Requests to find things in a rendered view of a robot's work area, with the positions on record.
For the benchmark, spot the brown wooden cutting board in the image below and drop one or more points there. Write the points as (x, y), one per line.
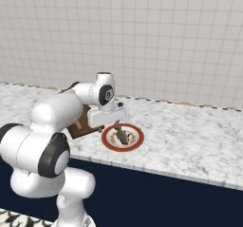
(81, 125)

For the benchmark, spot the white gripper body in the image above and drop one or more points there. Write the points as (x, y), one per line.
(104, 115)

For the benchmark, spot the red rimmed white plate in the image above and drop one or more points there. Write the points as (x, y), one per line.
(109, 139)

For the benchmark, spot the brown piece of meat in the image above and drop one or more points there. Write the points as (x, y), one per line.
(122, 136)

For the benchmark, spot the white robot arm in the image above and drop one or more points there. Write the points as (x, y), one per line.
(53, 117)

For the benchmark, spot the dark navy cabinet front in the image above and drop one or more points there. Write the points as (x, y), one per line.
(164, 199)

